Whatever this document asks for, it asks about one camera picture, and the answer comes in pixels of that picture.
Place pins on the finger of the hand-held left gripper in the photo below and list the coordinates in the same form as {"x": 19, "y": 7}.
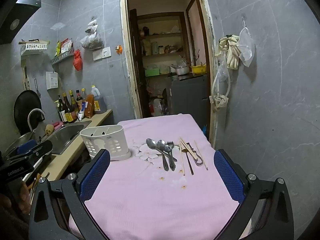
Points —
{"x": 41, "y": 147}
{"x": 43, "y": 161}

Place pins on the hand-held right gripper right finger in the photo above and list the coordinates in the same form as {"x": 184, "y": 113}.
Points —
{"x": 228, "y": 177}

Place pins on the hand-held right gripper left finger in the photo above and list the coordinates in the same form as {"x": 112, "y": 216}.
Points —
{"x": 95, "y": 173}

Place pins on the white plastic utensil holder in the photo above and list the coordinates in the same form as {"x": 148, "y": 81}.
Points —
{"x": 106, "y": 141}

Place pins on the light wooden chopstick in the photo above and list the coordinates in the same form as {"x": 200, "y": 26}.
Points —
{"x": 201, "y": 156}
{"x": 188, "y": 147}
{"x": 182, "y": 158}

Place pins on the small metal spoon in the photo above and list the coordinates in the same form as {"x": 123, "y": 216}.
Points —
{"x": 167, "y": 148}

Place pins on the person's left hand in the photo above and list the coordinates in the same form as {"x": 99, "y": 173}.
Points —
{"x": 24, "y": 197}

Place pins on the beige kitchen counter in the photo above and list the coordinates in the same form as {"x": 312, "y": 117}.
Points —
{"x": 62, "y": 163}

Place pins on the yellow sponge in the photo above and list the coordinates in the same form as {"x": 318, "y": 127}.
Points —
{"x": 49, "y": 129}

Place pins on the steel sink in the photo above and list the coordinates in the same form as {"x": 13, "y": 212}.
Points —
{"x": 66, "y": 135}

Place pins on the red cloth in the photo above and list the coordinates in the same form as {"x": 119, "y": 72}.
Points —
{"x": 57, "y": 124}

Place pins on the metal faucet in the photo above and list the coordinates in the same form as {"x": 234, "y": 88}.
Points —
{"x": 31, "y": 115}

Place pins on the dark bottle with pump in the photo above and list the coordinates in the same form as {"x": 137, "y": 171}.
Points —
{"x": 60, "y": 112}

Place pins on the dark wooden chopstick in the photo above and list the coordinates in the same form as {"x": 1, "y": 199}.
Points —
{"x": 190, "y": 163}

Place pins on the black wok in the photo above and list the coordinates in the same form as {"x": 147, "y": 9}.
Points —
{"x": 23, "y": 110}

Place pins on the white tube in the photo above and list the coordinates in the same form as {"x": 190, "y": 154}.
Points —
{"x": 81, "y": 112}

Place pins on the dark sauce bottle yellow cap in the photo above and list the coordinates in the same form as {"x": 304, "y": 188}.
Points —
{"x": 73, "y": 103}

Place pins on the hanging metal kitchen tool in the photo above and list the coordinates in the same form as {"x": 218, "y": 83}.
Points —
{"x": 37, "y": 87}

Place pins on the pink floral tablecloth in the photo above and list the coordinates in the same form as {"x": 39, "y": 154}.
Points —
{"x": 150, "y": 200}

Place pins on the dark sauce bottle red label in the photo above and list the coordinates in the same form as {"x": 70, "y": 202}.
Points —
{"x": 79, "y": 97}

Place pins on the orange brown packet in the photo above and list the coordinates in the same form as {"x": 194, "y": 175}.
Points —
{"x": 89, "y": 106}

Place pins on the metal fork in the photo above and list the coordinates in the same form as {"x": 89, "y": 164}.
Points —
{"x": 170, "y": 143}

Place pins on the slim bottle yellow cap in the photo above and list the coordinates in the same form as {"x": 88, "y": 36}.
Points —
{"x": 83, "y": 93}

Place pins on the wooden cutting board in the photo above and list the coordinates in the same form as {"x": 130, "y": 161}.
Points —
{"x": 25, "y": 75}

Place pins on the grey fridge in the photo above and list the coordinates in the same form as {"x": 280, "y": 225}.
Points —
{"x": 191, "y": 95}

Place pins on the red plastic bag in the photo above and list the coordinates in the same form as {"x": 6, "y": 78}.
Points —
{"x": 77, "y": 60}

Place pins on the yellow packet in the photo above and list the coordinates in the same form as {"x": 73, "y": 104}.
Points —
{"x": 58, "y": 48}

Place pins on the red packet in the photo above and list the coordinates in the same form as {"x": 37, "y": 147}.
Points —
{"x": 66, "y": 45}

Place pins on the yellow bowl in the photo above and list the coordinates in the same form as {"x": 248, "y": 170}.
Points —
{"x": 198, "y": 69}

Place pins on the green box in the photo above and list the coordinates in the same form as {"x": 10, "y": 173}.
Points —
{"x": 152, "y": 72}

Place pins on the metal pot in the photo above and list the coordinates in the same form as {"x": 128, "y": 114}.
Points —
{"x": 182, "y": 70}

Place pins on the clear bag with dark contents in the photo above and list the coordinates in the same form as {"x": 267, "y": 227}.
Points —
{"x": 91, "y": 41}

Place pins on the cream rubber gloves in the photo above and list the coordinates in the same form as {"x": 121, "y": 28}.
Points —
{"x": 232, "y": 52}

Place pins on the clear plastic bag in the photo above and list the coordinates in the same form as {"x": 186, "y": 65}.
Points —
{"x": 246, "y": 46}

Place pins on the black range hood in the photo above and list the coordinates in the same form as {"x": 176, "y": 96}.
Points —
{"x": 17, "y": 15}

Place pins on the wooden shelf unit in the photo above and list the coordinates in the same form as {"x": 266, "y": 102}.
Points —
{"x": 160, "y": 36}

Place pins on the white wall box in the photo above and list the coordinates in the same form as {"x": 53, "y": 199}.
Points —
{"x": 52, "y": 80}

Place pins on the grey wall shelf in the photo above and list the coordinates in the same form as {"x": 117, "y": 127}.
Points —
{"x": 62, "y": 56}

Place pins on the white wall rack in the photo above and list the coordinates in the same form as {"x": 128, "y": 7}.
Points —
{"x": 33, "y": 47}

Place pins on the cream door frame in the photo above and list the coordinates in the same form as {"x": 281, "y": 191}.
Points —
{"x": 132, "y": 80}

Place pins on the white wall switch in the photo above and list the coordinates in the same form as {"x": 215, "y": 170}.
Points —
{"x": 97, "y": 55}

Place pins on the white wall socket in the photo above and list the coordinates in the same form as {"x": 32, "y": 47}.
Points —
{"x": 106, "y": 52}

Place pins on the orange wall hook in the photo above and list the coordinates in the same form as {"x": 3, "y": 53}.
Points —
{"x": 119, "y": 49}

